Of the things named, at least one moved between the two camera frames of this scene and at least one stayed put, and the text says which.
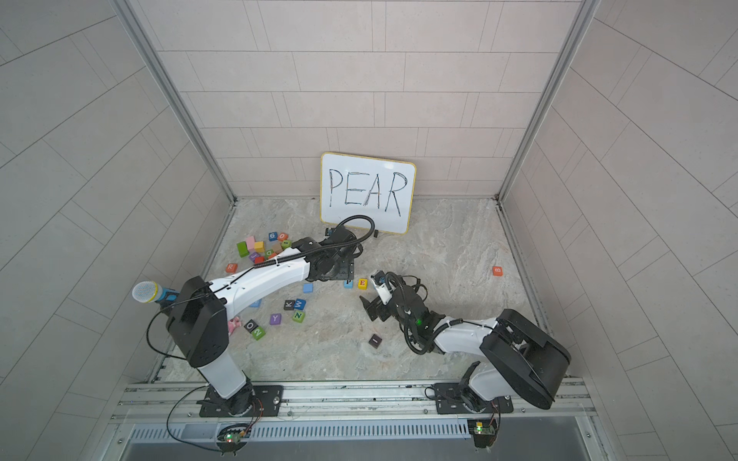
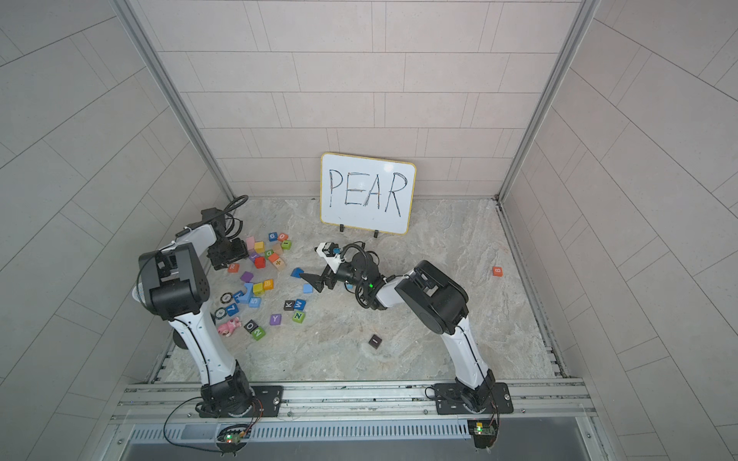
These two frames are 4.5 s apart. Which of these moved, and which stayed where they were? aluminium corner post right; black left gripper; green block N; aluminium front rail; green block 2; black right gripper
Moved: black left gripper; black right gripper
Stayed: aluminium corner post right; green block N; aluminium front rail; green block 2
